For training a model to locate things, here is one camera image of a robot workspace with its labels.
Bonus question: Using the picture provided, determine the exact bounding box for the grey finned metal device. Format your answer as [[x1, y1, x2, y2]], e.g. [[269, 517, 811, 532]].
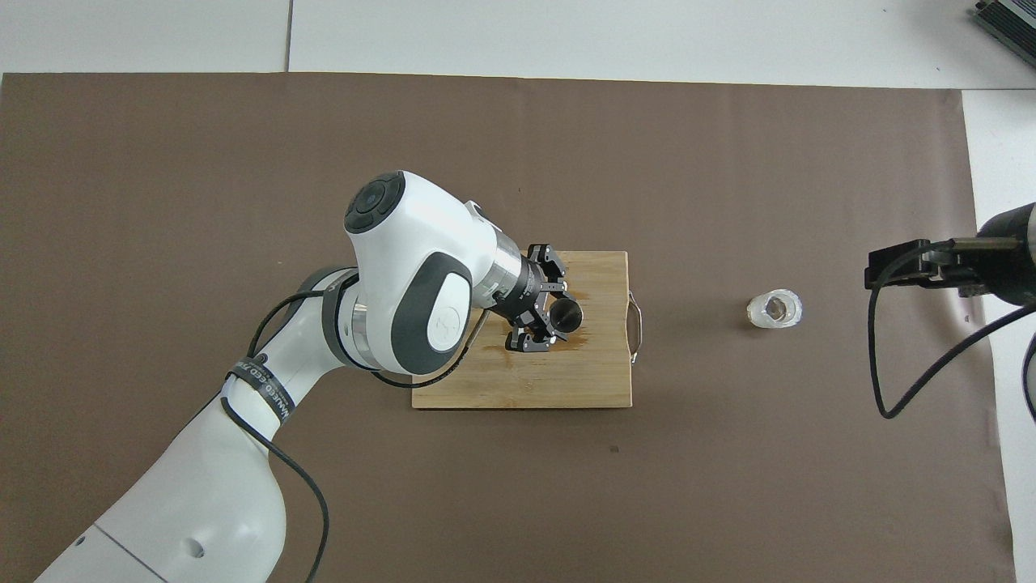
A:
[[974, 0, 1036, 67]]

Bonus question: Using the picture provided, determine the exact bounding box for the steel double jigger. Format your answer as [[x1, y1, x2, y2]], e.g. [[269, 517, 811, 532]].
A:
[[544, 296, 584, 341]]

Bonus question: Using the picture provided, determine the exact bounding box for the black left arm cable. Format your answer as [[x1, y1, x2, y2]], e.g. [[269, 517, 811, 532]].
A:
[[219, 279, 488, 583]]

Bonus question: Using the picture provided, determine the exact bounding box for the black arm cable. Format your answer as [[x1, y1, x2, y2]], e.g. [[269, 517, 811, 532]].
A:
[[866, 237, 1036, 420], [219, 279, 488, 583]]

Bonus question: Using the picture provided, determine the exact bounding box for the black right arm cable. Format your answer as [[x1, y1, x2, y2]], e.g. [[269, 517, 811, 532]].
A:
[[866, 237, 1036, 420]]

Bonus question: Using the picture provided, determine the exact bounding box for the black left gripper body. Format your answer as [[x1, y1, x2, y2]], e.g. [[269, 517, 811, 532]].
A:
[[492, 259, 550, 326]]

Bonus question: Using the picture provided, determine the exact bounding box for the wooden cutting board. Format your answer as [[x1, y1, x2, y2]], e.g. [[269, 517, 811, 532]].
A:
[[411, 249, 644, 410]]

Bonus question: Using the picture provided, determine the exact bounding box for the brown paper table mat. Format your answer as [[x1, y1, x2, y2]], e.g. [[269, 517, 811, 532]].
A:
[[0, 71, 1017, 583]]

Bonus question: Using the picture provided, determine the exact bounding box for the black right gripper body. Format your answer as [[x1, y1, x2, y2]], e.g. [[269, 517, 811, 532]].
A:
[[931, 204, 1036, 307]]

